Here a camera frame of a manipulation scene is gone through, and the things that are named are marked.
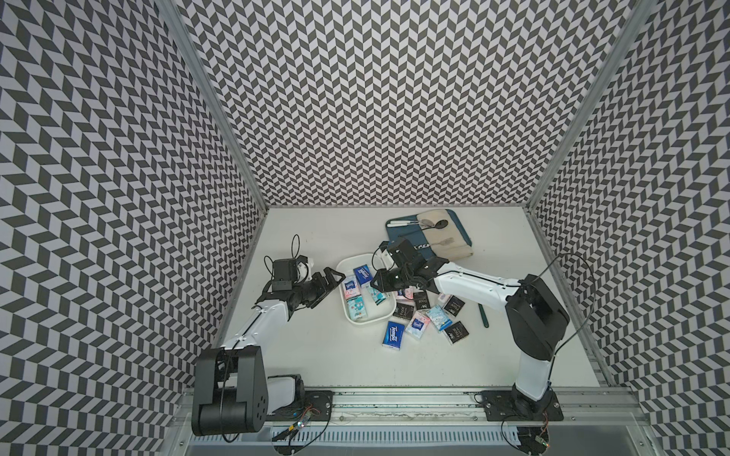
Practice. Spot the dark metal spoon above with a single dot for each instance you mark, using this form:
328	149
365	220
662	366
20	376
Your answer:
418	226

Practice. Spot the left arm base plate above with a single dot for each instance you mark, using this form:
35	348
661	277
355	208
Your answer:
320	401

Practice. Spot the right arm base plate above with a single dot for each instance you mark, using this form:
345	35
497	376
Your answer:
501	404

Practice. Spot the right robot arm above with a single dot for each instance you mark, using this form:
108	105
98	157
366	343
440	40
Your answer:
537	320

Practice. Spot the aluminium front rail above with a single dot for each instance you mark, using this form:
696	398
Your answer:
578	406

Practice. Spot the pale blue pink pack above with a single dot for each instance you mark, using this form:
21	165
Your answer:
418	325

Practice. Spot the black tissue pack lower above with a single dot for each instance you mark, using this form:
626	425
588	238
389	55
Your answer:
456	332

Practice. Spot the teal tray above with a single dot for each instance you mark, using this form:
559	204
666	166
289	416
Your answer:
418	238

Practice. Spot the white storage box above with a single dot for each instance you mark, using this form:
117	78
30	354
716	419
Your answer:
376	313

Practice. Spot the mint green tissue pack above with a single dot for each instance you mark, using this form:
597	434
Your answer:
356	308

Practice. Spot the black tissue pack left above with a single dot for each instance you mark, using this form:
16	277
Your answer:
404	311

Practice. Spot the patterned handle fork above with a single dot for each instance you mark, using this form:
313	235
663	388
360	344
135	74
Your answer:
444	242

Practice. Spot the black tissue pack centre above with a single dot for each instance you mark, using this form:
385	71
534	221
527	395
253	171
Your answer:
422	301

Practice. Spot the pink slim tissue pack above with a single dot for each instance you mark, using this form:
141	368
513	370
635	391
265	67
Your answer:
443	299

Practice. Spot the light blue tissue pack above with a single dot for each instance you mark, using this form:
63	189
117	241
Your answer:
439	318

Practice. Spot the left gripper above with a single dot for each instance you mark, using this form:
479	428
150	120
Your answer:
322	288

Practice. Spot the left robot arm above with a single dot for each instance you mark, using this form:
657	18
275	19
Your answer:
233	394

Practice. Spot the teal cartoon tissue pack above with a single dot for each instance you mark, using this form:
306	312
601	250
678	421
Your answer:
377	296

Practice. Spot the white handled knife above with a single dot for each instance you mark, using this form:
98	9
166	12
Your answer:
402	223

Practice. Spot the beige cloth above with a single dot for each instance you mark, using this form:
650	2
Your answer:
459	250

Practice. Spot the blue Tempo pack lower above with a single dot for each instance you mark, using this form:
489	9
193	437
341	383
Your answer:
393	336

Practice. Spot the black tissue pack upper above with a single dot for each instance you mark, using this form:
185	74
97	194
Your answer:
454	306

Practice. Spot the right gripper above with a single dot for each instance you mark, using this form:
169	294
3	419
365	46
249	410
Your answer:
380	281

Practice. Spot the dark blue Tempo pack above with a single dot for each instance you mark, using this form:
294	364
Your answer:
363	275

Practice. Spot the black tissue pack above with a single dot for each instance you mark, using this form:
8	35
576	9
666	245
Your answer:
422	301
454	306
456	332
404	311

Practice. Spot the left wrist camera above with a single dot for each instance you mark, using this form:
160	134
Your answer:
285	271

